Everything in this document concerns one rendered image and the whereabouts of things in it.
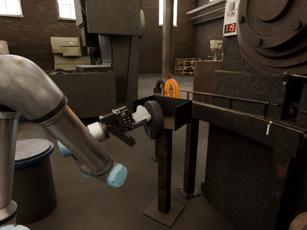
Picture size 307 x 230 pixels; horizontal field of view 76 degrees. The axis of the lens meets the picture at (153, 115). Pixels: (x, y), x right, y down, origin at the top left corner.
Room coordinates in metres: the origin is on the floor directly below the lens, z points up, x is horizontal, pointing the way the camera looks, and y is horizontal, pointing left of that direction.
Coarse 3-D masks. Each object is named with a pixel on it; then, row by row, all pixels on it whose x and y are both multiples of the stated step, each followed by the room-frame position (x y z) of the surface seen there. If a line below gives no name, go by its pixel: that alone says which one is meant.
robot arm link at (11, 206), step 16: (0, 112) 0.44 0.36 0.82; (16, 112) 0.47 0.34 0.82; (0, 128) 0.45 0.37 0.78; (16, 128) 0.49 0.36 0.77; (0, 144) 0.44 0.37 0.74; (0, 160) 0.43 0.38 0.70; (0, 176) 0.43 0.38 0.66; (0, 192) 0.42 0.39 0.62; (0, 208) 0.42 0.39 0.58; (16, 208) 0.45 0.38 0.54; (0, 224) 0.40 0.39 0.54
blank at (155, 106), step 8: (144, 104) 0.80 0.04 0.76; (152, 104) 0.73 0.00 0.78; (152, 112) 0.72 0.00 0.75; (160, 112) 0.71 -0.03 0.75; (152, 120) 0.72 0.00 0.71; (160, 120) 0.69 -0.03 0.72; (144, 128) 0.80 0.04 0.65; (152, 128) 0.72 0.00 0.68; (160, 128) 0.69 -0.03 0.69; (152, 136) 0.72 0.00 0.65; (160, 136) 0.71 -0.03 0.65
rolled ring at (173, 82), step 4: (168, 80) 1.57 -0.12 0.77; (172, 80) 1.51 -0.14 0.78; (168, 84) 1.58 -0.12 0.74; (172, 84) 1.50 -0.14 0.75; (176, 84) 1.49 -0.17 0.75; (164, 88) 1.62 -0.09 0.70; (168, 88) 1.61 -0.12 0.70; (176, 88) 1.47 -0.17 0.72; (164, 92) 1.62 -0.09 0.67; (168, 92) 1.60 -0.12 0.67; (176, 92) 1.46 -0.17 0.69; (176, 96) 1.47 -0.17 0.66
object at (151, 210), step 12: (156, 96) 1.19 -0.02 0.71; (132, 108) 1.04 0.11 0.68; (168, 108) 1.15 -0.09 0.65; (180, 108) 0.94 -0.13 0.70; (168, 120) 1.06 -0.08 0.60; (180, 120) 0.95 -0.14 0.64; (168, 132) 1.01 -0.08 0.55; (168, 144) 1.01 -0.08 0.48; (168, 156) 1.01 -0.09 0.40; (168, 168) 1.02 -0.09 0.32; (168, 180) 1.02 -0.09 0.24; (168, 192) 1.02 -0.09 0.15; (156, 204) 1.08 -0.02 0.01; (168, 204) 1.03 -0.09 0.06; (180, 204) 1.08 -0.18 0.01; (156, 216) 0.98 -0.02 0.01; (168, 216) 0.98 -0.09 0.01
